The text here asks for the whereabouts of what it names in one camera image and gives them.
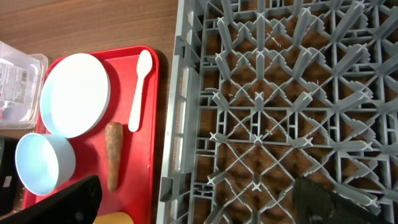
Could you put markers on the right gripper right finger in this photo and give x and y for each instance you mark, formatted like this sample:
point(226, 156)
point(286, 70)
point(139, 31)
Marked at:
point(345, 204)

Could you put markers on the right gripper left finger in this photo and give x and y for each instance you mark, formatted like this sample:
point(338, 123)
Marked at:
point(78, 203)

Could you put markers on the yellow plastic cup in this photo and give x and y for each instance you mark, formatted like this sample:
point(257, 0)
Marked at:
point(114, 218)

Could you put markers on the light blue rice bowl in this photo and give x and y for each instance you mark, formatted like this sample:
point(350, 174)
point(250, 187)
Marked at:
point(44, 162)

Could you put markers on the orange carrot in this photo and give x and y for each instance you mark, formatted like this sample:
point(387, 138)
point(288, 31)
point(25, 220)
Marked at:
point(114, 145)

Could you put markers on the black waste tray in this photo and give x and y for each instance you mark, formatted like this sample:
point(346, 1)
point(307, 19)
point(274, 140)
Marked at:
point(9, 174)

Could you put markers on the grey dishwasher rack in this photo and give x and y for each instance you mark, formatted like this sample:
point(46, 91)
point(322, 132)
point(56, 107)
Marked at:
point(263, 92)

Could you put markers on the clear plastic waste bin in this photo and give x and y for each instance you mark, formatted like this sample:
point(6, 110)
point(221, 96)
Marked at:
point(22, 79)

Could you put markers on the red serving tray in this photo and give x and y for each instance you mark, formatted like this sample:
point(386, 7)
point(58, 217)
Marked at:
point(133, 195)

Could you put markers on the large light blue plate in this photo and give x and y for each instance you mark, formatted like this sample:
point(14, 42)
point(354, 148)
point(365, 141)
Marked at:
point(75, 95)

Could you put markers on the white plastic spoon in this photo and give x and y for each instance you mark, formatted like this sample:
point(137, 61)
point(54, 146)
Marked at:
point(144, 66)

